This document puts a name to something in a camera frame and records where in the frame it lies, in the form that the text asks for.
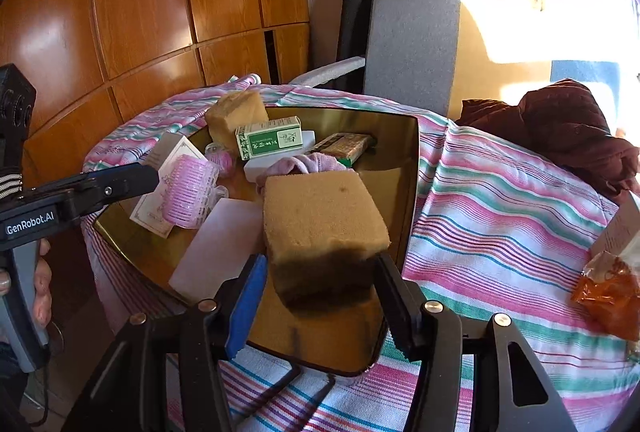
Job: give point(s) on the white foam block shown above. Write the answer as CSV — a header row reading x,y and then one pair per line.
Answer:
x,y
215,252

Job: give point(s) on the person's left hand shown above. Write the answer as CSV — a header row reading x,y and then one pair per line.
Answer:
x,y
42,282

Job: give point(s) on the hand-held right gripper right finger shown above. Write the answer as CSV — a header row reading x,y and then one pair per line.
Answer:
x,y
397,307

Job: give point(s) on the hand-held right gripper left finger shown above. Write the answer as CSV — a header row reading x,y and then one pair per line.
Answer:
x,y
245,307

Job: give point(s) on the wooden wardrobe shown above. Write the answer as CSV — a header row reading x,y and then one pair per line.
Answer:
x,y
140,11

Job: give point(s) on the clear plastic hair roller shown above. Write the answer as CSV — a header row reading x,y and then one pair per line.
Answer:
x,y
222,160

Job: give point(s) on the small white box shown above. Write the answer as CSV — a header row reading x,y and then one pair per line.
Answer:
x,y
150,212

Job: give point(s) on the green cracker packet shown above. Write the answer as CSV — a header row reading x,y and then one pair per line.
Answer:
x,y
345,145

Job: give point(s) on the golden tray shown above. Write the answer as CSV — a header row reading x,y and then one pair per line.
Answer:
x,y
390,151

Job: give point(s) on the black rolled mat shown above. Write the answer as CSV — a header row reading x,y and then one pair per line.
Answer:
x,y
357,11

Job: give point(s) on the yellow-brown sponge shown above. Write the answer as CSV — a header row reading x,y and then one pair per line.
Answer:
x,y
235,114
325,222

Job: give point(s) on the striped cloth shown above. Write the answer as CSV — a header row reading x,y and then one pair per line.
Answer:
x,y
500,222

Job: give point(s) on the white foam strip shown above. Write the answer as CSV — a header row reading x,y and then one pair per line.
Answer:
x,y
330,69

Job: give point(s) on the pink hair roller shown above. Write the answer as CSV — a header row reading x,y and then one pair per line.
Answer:
x,y
187,192

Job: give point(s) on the orange plastic bag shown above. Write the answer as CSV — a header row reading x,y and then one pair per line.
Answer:
x,y
610,297

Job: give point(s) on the blue panel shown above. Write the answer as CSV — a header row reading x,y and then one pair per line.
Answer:
x,y
590,71

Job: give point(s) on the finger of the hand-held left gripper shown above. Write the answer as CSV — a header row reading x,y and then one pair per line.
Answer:
x,y
125,189

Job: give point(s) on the green and white box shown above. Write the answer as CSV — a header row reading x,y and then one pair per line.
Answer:
x,y
270,139

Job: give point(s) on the maroon quilted jacket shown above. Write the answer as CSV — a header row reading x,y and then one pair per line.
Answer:
x,y
550,126

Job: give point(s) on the pink knit cloth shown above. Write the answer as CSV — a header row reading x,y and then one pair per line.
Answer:
x,y
315,163

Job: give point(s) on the grey foam panel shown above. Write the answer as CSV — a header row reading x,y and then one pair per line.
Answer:
x,y
410,46

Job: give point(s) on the white soap bar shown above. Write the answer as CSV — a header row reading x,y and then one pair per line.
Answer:
x,y
252,169

